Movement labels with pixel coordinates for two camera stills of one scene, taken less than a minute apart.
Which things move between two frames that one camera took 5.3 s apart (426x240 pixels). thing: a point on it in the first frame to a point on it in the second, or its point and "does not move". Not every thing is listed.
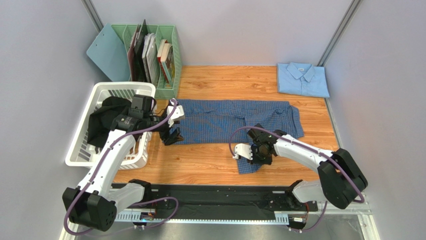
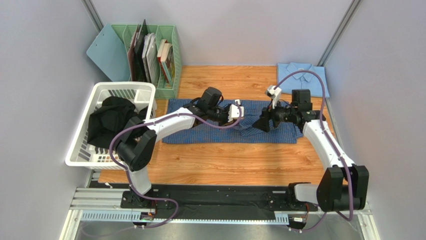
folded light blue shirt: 302,79 does not move
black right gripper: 256,136 to 270,116
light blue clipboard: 109,53 does not move
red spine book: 162,43 does not move
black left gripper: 174,137 to 226,108
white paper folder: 150,59 does not move
